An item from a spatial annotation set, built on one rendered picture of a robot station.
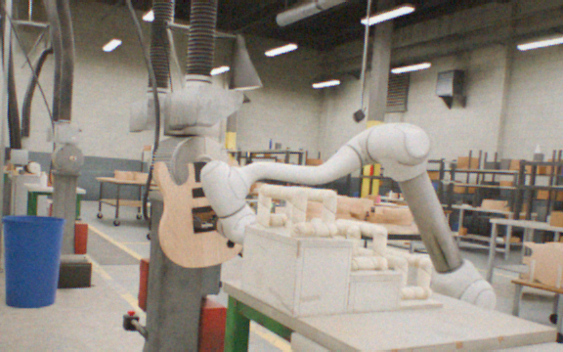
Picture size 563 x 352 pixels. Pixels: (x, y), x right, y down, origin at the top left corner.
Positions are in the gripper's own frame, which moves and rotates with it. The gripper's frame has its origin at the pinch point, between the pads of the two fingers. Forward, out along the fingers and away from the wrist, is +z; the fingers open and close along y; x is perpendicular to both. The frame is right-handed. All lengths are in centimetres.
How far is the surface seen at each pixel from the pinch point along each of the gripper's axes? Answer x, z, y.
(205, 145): 27.8, 16.5, 9.7
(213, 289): -39, 36, 16
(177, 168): 19.3, 17.8, -2.9
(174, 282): -30.7, 33.0, -3.8
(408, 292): -12, -90, 17
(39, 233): -34, 275, -34
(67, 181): 1, 359, 5
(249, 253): 0, -69, -16
